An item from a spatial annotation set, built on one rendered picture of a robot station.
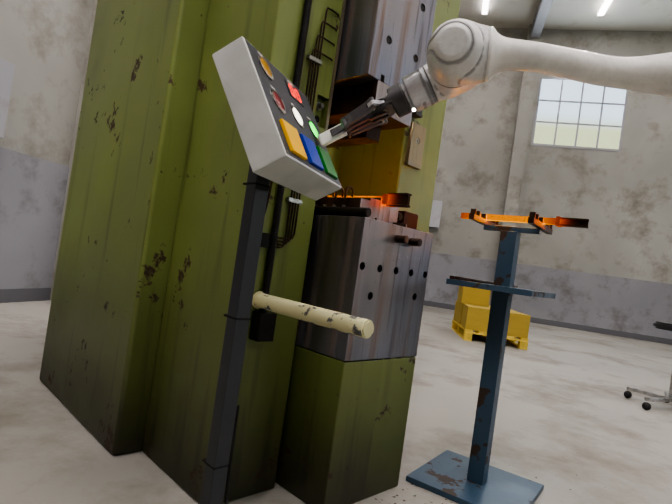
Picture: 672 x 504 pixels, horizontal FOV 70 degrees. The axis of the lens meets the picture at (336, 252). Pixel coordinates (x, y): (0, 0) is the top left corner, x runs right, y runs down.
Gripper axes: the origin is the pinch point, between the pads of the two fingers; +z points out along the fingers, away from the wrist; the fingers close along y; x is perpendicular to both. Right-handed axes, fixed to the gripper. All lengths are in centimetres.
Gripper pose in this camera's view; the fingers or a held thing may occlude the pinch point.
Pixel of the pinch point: (332, 135)
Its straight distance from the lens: 122.5
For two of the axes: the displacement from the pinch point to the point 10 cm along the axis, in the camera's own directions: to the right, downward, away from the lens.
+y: 3.3, 0.6, 9.4
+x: -3.4, -9.2, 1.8
